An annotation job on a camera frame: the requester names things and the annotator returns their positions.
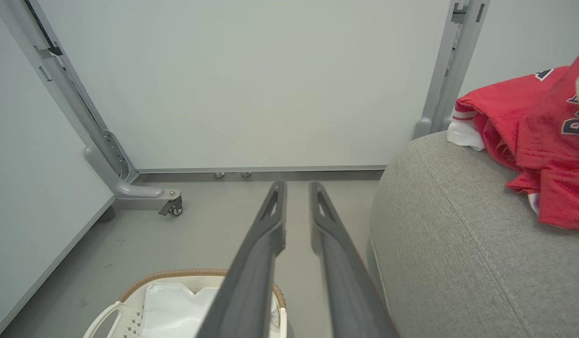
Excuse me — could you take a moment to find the grey partition post with foot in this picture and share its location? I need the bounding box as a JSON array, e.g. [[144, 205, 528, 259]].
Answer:
[[0, 0, 182, 211]]

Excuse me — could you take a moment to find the red sports jersey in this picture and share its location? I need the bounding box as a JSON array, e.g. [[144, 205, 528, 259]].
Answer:
[[447, 45, 579, 231]]

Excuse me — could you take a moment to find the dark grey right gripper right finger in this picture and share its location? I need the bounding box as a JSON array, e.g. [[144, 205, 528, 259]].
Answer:
[[309, 181, 398, 338]]

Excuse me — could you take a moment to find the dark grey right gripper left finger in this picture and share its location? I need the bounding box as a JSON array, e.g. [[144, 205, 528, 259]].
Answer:
[[196, 181, 288, 338]]

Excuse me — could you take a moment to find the grey partition bottom rail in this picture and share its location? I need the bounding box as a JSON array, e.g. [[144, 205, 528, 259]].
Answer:
[[136, 165, 389, 183]]

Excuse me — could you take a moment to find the black caster wheel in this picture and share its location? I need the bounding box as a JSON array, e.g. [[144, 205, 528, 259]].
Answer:
[[158, 196, 184, 218]]

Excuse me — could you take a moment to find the woven laundry basket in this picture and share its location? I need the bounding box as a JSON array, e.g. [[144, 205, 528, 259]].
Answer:
[[82, 268, 288, 338]]

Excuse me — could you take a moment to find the grey fabric sofa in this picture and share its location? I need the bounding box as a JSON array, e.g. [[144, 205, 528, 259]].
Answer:
[[366, 131, 579, 338]]

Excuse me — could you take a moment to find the white garment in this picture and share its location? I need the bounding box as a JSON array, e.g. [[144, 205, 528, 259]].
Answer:
[[139, 281, 282, 338]]

